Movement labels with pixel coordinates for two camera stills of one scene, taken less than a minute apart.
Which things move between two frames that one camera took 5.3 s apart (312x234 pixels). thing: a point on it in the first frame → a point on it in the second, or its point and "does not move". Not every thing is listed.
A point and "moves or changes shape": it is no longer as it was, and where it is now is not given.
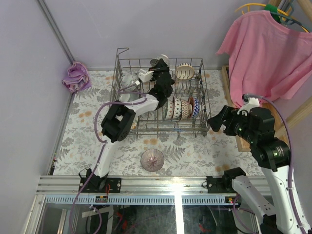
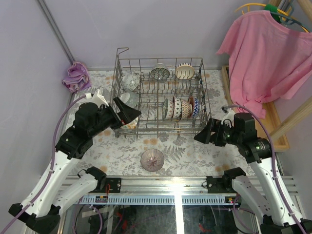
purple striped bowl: [152, 160] does not move
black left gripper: [160, 70] → [116, 117]
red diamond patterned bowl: [191, 100] does not move
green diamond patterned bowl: [164, 110] does not move
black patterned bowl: [154, 62] moves or changes shape
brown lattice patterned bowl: [186, 109] does not move
